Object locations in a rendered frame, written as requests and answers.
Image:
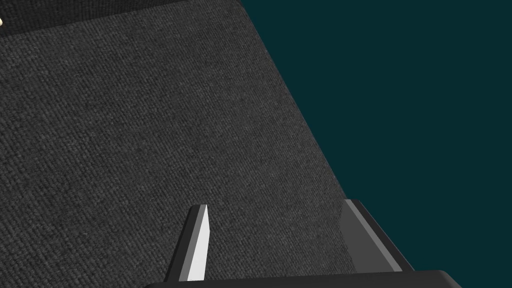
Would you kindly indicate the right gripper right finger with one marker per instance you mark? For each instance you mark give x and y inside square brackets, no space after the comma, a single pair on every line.
[370,248]

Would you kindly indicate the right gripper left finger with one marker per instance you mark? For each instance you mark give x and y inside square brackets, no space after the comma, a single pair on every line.
[195,248]

